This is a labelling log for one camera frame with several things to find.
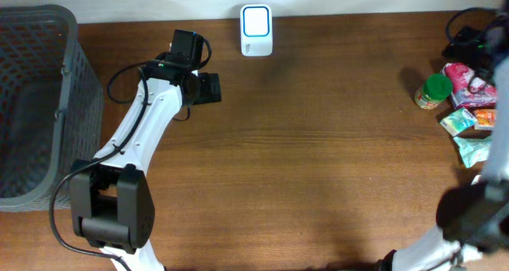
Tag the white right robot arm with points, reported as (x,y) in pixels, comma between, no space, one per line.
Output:
(472,220)

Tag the green lid jar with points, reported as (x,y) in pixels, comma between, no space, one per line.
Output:
(433,92)

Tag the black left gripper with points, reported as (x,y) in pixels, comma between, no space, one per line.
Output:
(212,90)

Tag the red purple tissue pack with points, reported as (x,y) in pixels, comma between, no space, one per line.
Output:
(469,90)

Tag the dark grey plastic basket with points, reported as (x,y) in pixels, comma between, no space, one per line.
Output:
(51,104)

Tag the small green tissue packet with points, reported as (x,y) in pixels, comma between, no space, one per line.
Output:
(458,121)

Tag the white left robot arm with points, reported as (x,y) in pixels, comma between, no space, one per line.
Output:
(111,204)

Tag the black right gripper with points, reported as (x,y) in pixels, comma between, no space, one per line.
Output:
(472,215)

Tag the mint green wipes pack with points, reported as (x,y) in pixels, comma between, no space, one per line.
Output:
(473,150)

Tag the orange tissue packet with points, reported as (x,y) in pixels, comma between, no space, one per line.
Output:
(485,119)

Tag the white cream tube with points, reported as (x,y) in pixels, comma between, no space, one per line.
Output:
(476,179)

